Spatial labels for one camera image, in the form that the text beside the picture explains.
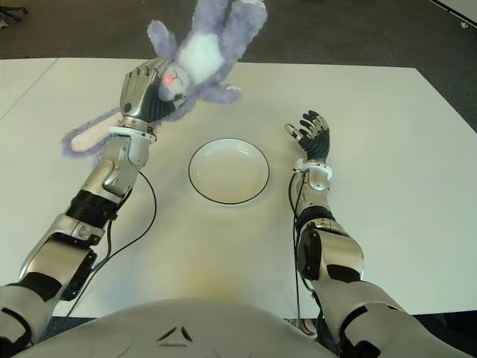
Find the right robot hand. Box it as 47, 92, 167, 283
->
284, 110, 332, 163

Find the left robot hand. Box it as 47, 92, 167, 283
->
119, 57, 186, 130

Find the purple plush bunny doll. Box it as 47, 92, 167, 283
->
61, 0, 268, 163

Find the white plate black rim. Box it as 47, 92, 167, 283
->
188, 137, 270, 206

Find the black office chair base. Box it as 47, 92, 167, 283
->
0, 7, 30, 22

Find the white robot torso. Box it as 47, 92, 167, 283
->
22, 297, 338, 358

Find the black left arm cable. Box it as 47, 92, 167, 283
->
66, 171, 157, 318

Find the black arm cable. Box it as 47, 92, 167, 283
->
66, 171, 157, 318
288, 175, 305, 321

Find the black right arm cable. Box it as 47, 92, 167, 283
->
288, 175, 305, 321

